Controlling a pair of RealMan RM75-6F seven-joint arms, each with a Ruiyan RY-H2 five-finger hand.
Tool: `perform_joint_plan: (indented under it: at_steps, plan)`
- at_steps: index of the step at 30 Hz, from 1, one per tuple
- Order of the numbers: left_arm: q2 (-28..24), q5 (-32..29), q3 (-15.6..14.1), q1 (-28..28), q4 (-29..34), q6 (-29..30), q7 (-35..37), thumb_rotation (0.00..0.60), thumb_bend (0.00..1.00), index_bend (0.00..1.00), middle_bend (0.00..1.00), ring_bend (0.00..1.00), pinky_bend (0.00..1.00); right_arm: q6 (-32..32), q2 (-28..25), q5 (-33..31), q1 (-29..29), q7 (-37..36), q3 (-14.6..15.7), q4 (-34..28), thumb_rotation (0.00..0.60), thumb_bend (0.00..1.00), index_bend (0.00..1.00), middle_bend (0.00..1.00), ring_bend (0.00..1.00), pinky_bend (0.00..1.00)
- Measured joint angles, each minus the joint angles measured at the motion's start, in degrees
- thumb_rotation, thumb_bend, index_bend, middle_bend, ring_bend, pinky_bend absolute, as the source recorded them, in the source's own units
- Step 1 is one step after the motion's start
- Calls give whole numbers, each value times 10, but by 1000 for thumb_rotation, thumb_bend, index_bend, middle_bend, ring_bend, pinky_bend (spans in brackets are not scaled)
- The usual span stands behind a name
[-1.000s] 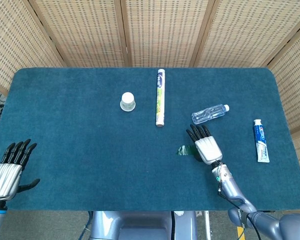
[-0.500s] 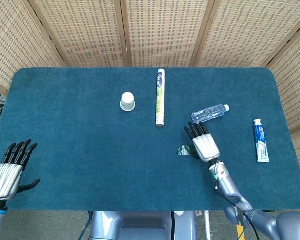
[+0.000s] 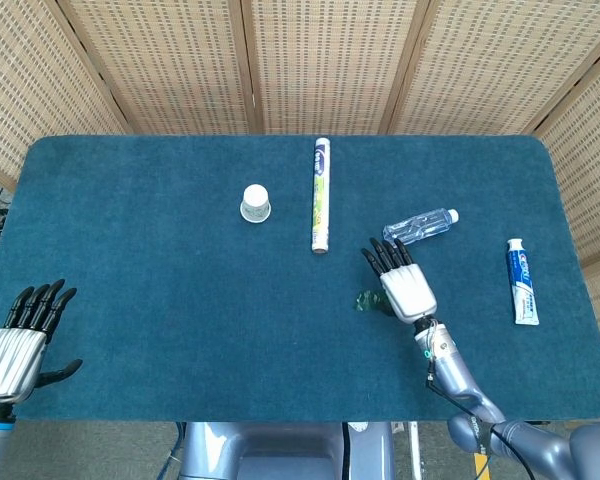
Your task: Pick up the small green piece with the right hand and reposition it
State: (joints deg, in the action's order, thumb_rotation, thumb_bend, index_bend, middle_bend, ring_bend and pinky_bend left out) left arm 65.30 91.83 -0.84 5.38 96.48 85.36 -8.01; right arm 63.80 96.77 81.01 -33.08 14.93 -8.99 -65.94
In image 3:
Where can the white paper cup leaf print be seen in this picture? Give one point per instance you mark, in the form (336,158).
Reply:
(255,204)

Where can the grey robot torso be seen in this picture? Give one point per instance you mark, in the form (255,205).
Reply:
(280,452)

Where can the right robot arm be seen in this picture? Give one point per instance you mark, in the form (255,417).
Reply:
(455,372)

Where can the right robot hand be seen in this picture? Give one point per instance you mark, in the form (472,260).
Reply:
(410,292)

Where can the plastic wrap roll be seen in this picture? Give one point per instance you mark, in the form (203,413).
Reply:
(320,200)

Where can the small green object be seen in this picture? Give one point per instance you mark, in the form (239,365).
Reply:
(367,301)

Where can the woven bamboo folding screen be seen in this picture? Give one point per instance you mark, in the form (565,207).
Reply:
(330,65)

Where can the clear plastic water bottle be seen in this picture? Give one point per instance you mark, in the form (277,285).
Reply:
(420,227)

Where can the blue white toothpaste tube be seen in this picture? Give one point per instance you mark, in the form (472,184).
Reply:
(522,282)

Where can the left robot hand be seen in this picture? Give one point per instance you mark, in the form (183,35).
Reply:
(12,357)

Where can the teal table mat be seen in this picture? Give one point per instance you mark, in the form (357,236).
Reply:
(205,310)

